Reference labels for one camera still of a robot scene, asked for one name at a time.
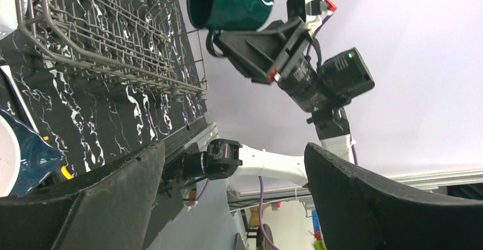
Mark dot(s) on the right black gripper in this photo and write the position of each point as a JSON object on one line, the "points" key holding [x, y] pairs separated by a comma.
{"points": [[333, 84]]}

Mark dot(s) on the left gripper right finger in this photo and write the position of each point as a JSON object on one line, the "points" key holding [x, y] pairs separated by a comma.
{"points": [[360, 209]]}

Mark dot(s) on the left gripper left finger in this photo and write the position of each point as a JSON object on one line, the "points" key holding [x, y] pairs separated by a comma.
{"points": [[106, 208]]}

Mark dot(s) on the dark green mug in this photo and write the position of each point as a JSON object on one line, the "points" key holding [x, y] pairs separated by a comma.
{"points": [[217, 16]]}

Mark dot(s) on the white bowl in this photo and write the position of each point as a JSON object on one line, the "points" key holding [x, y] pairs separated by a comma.
{"points": [[10, 159]]}

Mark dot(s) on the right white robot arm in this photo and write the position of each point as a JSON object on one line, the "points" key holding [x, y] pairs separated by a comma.
{"points": [[280, 54]]}

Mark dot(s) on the yellow black screwdriver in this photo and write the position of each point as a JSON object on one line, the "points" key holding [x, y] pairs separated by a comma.
{"points": [[61, 173]]}

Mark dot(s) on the blue shell shaped plate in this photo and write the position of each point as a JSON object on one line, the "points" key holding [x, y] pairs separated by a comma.
{"points": [[38, 159]]}

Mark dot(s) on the white plate under pink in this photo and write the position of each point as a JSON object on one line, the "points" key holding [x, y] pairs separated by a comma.
{"points": [[9, 22]]}

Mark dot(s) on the grey wire dish rack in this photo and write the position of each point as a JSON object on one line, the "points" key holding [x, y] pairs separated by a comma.
{"points": [[141, 44]]}

